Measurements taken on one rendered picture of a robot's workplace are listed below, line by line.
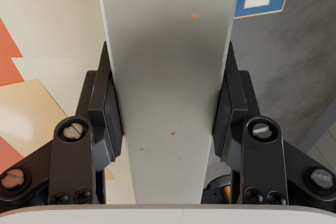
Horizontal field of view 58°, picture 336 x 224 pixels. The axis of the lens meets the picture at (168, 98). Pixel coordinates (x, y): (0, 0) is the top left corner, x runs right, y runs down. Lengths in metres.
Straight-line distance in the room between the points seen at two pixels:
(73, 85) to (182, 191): 0.08
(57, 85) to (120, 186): 0.11
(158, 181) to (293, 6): 1.86
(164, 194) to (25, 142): 0.09
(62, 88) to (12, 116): 0.04
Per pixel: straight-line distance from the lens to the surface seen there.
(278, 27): 2.02
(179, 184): 0.16
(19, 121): 0.19
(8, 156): 0.23
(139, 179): 0.16
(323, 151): 3.18
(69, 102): 0.17
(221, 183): 0.72
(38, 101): 0.18
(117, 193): 0.26
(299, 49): 2.25
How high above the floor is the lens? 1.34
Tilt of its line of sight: 41 degrees down
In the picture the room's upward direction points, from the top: 159 degrees clockwise
